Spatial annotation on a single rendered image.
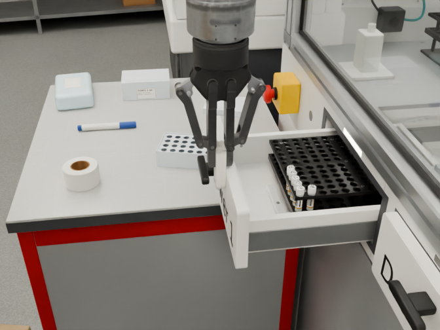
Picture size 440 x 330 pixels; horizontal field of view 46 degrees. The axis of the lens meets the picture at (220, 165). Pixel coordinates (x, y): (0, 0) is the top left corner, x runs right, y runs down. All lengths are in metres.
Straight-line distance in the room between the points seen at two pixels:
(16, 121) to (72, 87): 1.74
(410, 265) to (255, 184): 0.34
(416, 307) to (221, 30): 0.40
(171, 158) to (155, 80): 0.35
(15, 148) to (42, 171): 1.71
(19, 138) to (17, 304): 1.21
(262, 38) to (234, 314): 0.82
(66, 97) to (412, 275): 0.97
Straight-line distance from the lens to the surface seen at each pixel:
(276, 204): 0.85
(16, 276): 2.07
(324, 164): 0.87
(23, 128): 3.04
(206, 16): 0.66
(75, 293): 1.16
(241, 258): 0.76
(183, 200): 1.01
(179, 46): 1.59
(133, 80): 1.40
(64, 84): 1.44
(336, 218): 0.78
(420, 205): 0.68
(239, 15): 0.66
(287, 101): 1.14
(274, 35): 1.62
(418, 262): 0.67
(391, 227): 0.72
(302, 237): 0.78
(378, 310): 0.85
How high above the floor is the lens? 1.36
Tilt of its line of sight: 32 degrees down
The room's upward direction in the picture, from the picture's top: straight up
